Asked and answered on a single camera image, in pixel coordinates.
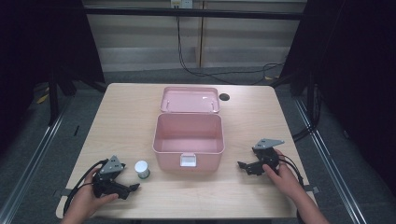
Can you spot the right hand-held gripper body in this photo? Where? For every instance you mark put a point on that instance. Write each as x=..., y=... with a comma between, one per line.
x=267, y=154

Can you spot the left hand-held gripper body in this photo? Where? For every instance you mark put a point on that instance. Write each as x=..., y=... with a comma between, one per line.
x=109, y=174

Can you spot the small white bottle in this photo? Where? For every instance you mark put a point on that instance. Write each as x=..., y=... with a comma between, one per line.
x=142, y=169

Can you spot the pink plastic storage box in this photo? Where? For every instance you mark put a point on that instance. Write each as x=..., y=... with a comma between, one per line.
x=189, y=130

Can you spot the person's right hand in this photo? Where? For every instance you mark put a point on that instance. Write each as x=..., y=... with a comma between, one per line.
x=281, y=179

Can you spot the person's left hand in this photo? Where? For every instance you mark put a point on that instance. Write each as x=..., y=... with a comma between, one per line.
x=88, y=199

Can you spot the black metal stand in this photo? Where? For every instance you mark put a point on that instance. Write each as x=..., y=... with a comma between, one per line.
x=53, y=99

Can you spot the black curtain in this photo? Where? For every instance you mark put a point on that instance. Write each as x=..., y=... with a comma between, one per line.
x=40, y=46
x=348, y=77

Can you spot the black horizontal metal bar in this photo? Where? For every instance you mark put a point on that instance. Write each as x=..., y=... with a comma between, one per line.
x=193, y=13

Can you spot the silver floor rail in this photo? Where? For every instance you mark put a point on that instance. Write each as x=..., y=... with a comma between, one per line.
x=333, y=165
x=28, y=171

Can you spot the white wall socket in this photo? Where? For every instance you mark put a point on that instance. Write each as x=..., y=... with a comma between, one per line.
x=181, y=3

